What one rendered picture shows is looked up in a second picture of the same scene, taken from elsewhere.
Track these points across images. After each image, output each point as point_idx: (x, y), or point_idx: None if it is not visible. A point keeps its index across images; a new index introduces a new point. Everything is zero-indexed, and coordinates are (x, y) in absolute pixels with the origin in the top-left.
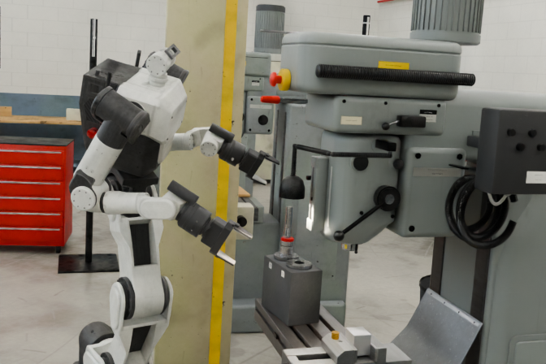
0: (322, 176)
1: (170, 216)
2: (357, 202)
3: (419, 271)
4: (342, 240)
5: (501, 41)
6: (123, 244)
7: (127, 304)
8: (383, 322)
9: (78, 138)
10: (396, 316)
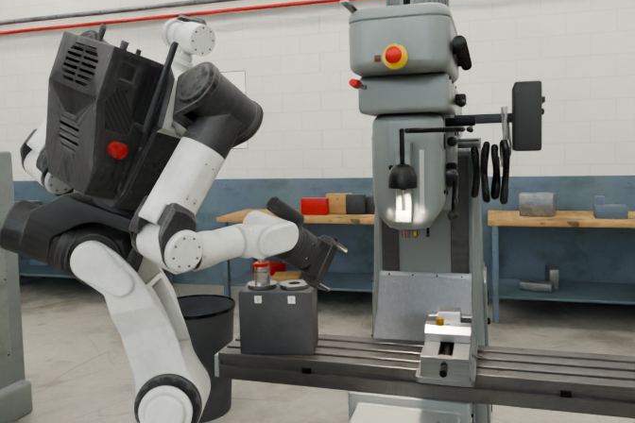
0: (411, 162)
1: (294, 245)
2: (443, 182)
3: (25, 331)
4: (429, 225)
5: (11, 93)
6: (146, 328)
7: (193, 409)
8: (61, 386)
9: None
10: (64, 376)
